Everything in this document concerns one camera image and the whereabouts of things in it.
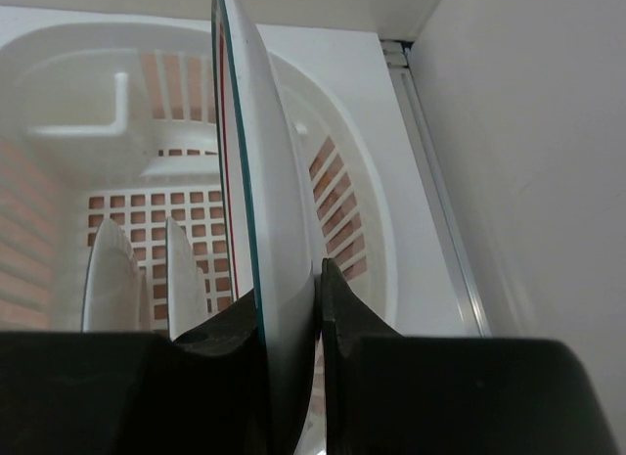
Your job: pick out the plate with red characters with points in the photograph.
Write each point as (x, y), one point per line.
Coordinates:
(266, 216)

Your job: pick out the aluminium side rail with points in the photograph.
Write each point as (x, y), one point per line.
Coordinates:
(467, 297)

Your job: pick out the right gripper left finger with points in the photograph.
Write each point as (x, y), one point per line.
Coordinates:
(136, 393)

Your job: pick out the orange sunburst plate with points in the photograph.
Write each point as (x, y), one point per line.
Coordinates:
(186, 302)

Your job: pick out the green rimmed white plate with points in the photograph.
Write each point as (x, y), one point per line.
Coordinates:
(112, 291)

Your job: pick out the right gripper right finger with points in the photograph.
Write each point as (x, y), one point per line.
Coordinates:
(390, 394)

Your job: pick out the white pink dish rack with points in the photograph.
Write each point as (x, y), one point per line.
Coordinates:
(118, 120)

